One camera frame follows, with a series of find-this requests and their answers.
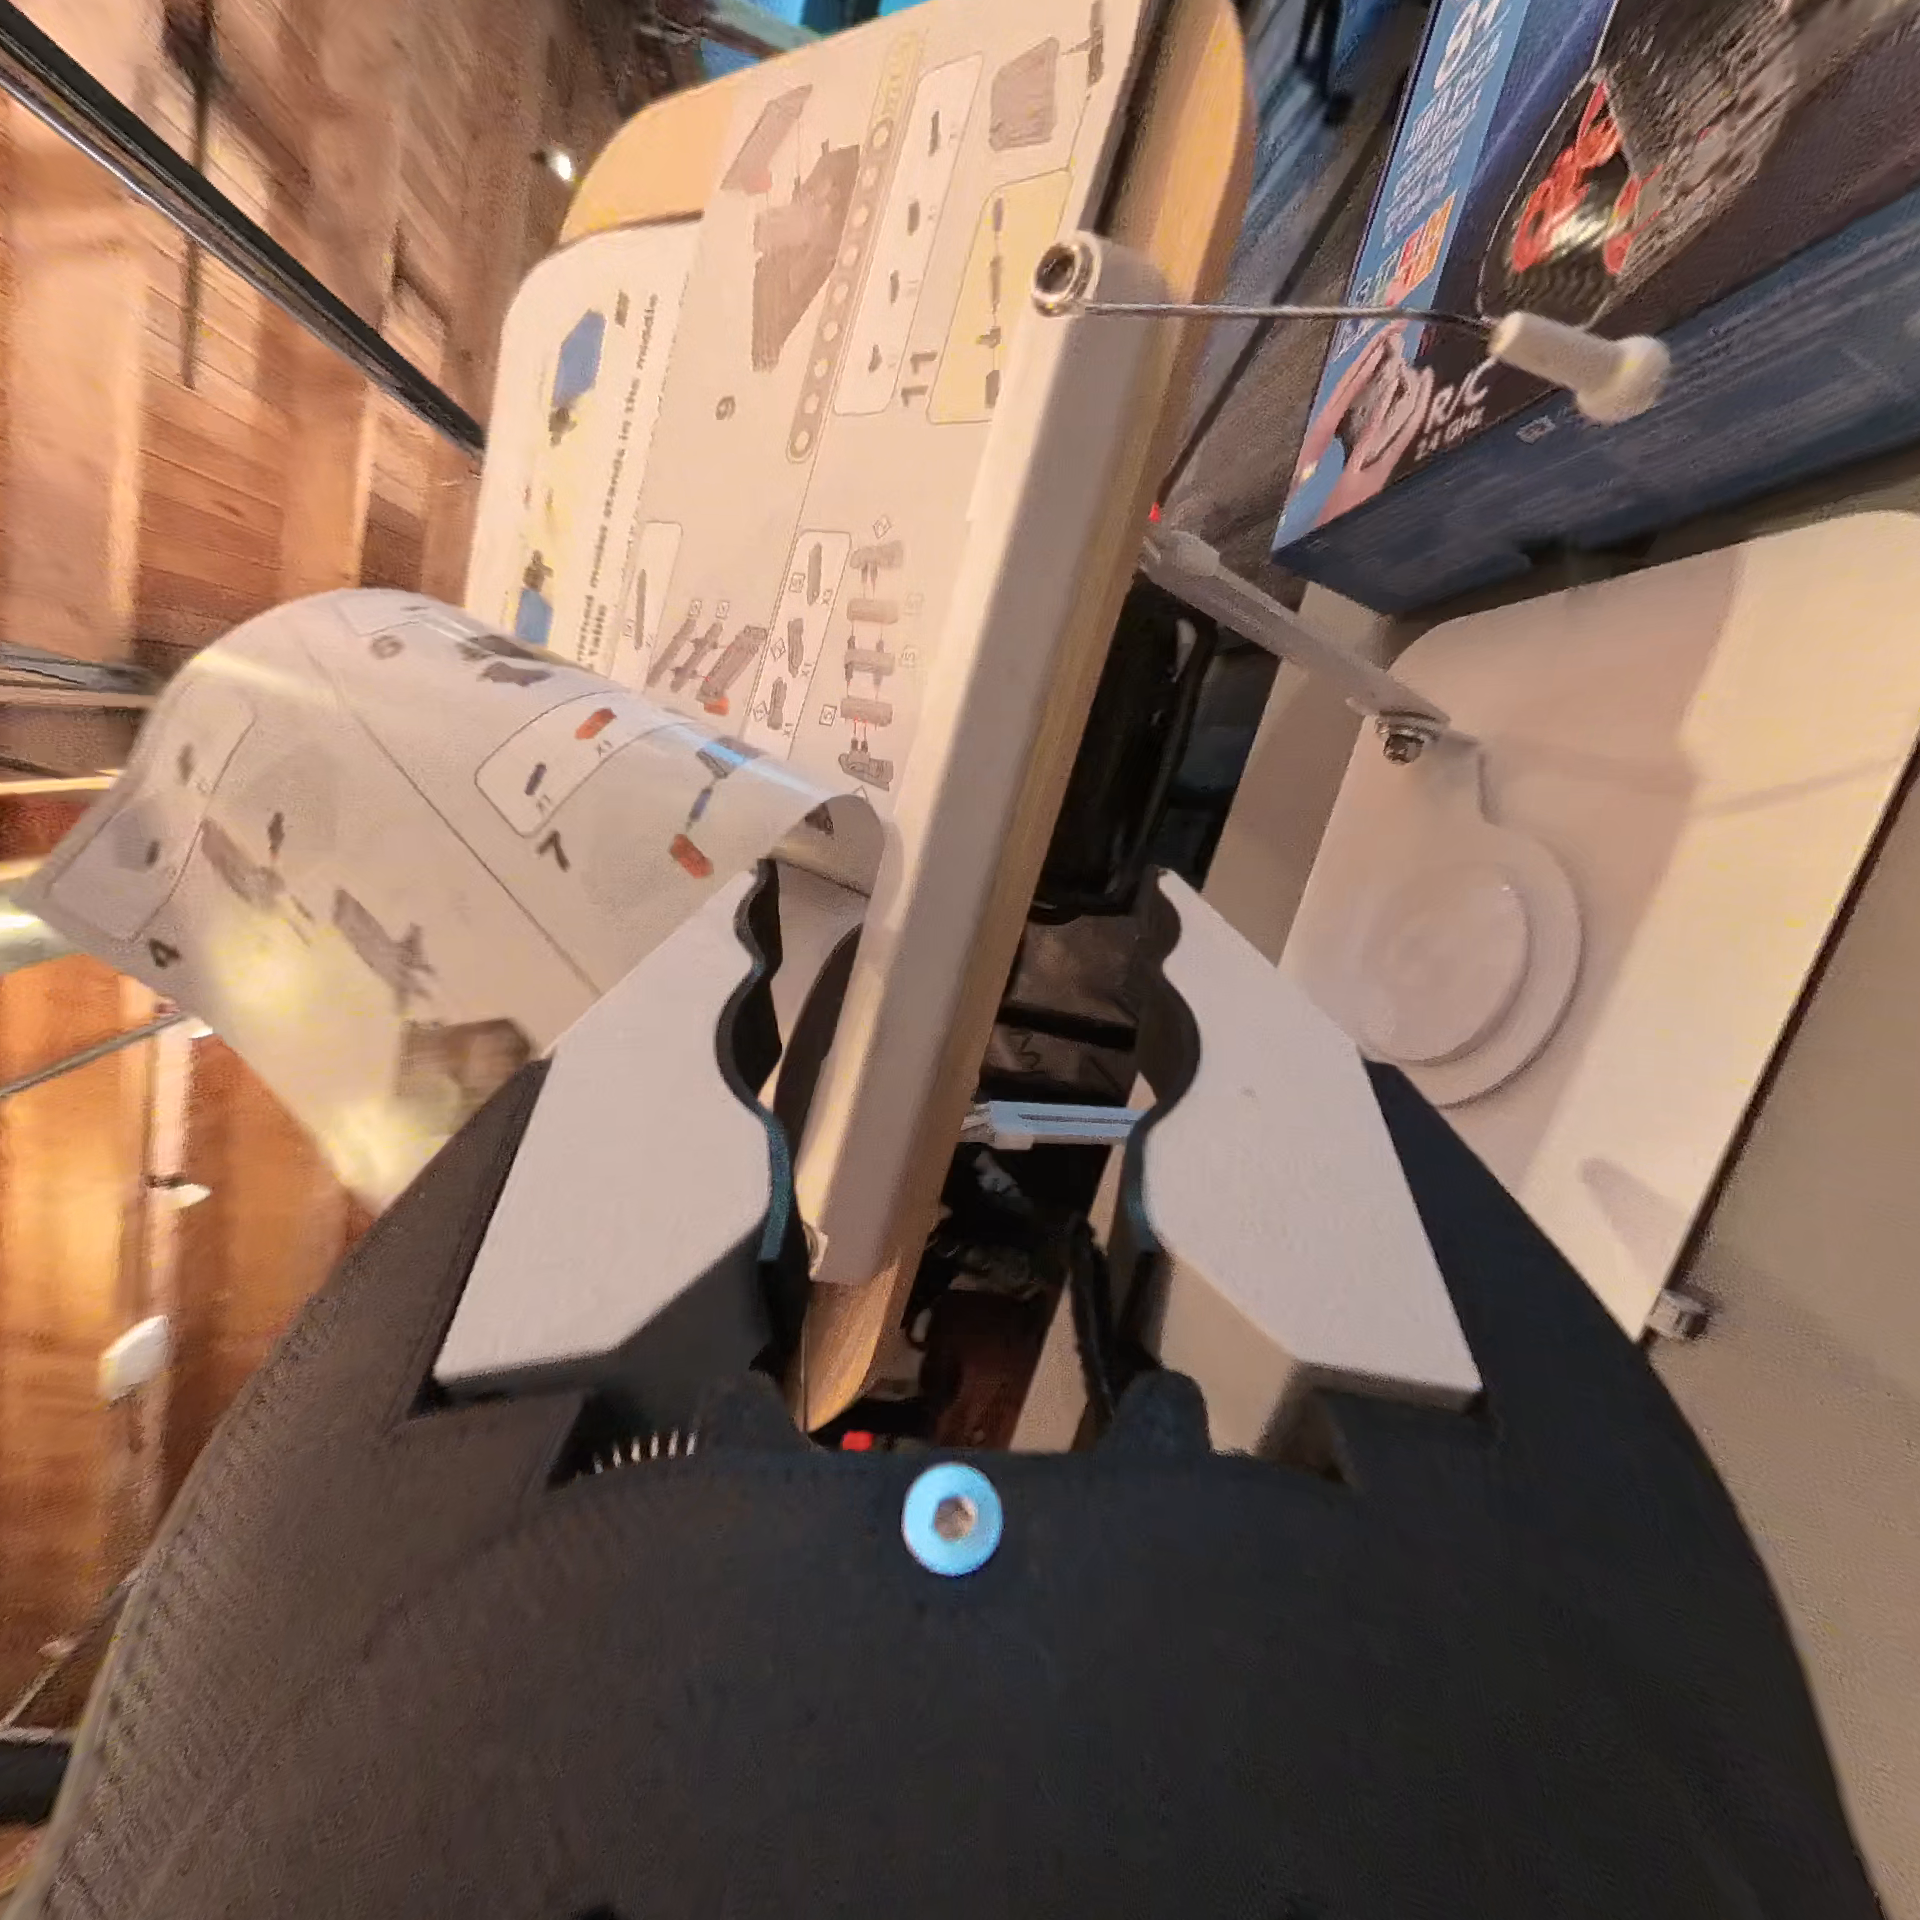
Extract wire page holder white tips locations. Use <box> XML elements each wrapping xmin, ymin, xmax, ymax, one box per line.
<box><xmin>1031</xmin><ymin>237</ymin><xmax>1674</xmax><ymax>425</ymax></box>

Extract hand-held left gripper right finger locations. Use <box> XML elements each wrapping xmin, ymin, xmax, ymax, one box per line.
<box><xmin>1106</xmin><ymin>866</ymin><xmax>1490</xmax><ymax>1453</ymax></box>

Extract blue robot kit box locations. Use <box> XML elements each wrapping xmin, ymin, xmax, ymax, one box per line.
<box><xmin>1272</xmin><ymin>0</ymin><xmax>1920</xmax><ymax>616</ymax></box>

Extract metal stand bracket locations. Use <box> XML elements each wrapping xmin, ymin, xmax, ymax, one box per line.
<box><xmin>1147</xmin><ymin>525</ymin><xmax>1480</xmax><ymax>767</ymax></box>

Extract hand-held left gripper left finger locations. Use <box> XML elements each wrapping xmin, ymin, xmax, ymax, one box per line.
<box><xmin>430</xmin><ymin>863</ymin><xmax>801</xmax><ymax>1390</ymax></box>

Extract white stand base with arms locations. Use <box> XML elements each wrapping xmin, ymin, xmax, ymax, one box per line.
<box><xmin>464</xmin><ymin>0</ymin><xmax>1259</xmax><ymax>1430</ymax></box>

